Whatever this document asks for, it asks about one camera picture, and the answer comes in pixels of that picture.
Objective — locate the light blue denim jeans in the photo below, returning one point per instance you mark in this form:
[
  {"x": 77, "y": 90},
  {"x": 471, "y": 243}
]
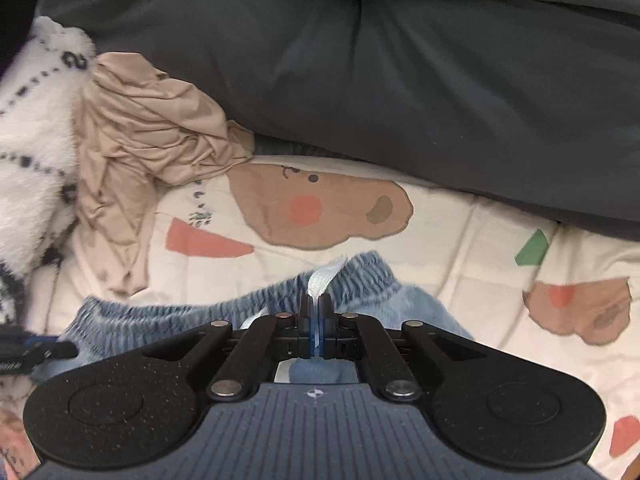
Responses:
[{"x": 365, "y": 280}]

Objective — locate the white fluffy black-print blanket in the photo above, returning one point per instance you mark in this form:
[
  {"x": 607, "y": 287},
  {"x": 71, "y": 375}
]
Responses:
[{"x": 30, "y": 170}]

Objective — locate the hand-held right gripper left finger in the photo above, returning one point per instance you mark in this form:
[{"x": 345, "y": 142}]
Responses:
[{"x": 303, "y": 322}]

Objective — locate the dark grey quilt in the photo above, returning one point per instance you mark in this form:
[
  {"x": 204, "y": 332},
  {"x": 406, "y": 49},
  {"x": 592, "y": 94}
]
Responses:
[{"x": 400, "y": 70}]

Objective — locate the beige crumpled garment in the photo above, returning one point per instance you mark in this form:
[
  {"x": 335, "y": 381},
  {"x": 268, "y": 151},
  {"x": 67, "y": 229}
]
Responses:
[{"x": 140, "y": 130}]

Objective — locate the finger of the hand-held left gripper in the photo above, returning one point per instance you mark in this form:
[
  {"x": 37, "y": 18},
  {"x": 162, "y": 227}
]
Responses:
[{"x": 52, "y": 350}]

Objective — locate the cream bear print bed sheet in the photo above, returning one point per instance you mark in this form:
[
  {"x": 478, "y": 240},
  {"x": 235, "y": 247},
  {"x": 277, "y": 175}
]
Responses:
[{"x": 450, "y": 240}]

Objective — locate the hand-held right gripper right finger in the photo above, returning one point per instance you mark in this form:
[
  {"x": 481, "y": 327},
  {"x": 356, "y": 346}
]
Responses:
[{"x": 326, "y": 322}]

